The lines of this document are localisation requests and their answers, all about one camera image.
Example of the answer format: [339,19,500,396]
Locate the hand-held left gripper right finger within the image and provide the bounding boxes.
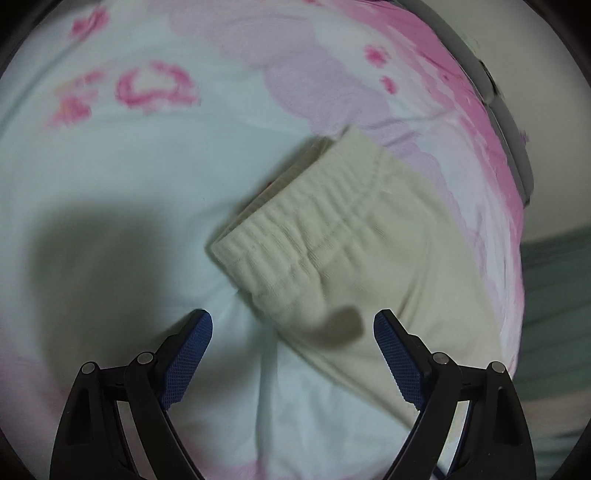
[373,309,539,480]

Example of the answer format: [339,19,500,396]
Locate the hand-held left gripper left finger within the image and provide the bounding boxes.
[50,309,213,480]

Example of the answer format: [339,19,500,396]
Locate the cream knit pants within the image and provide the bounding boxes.
[205,126,509,430]

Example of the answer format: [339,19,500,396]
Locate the green curtain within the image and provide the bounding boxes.
[512,233,591,437]

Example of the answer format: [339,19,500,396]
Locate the pink floral bed sheet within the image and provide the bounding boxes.
[0,0,528,480]

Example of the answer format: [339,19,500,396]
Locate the grey padded headboard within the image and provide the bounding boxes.
[434,9,536,206]

